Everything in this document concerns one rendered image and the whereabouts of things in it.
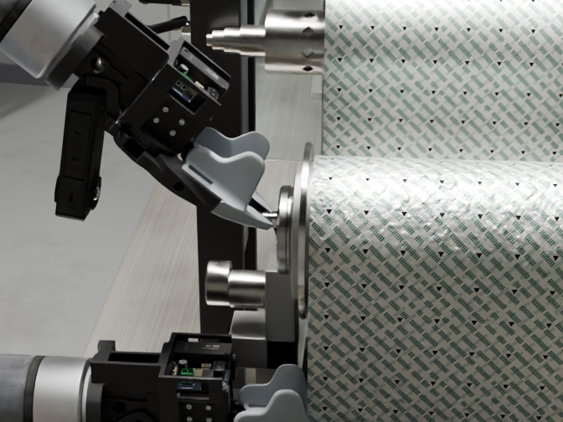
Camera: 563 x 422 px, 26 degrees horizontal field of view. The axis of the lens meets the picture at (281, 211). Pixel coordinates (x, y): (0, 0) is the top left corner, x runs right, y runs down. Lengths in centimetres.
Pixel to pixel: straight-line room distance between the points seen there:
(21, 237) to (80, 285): 39
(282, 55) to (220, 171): 26
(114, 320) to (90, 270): 207
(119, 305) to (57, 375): 60
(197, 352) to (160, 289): 64
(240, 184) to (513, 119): 32
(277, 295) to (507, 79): 30
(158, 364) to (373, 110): 33
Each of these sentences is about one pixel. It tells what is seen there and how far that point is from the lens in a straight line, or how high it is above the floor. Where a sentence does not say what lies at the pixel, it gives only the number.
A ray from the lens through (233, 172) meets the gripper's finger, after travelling 96.
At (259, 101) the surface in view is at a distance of 202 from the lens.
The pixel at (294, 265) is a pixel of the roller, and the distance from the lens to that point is 97.
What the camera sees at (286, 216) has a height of 128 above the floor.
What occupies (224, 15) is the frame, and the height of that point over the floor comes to 135.
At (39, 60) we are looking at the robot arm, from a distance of 94.
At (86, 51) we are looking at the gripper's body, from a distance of 94.
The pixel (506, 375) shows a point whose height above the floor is 116.
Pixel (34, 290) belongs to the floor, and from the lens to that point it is 358.
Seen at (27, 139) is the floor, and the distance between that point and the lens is 466.
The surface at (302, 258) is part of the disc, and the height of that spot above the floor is 126.
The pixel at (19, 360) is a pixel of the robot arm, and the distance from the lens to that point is 105.
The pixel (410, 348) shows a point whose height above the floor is 118.
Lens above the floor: 170
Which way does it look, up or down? 25 degrees down
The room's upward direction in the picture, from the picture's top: straight up
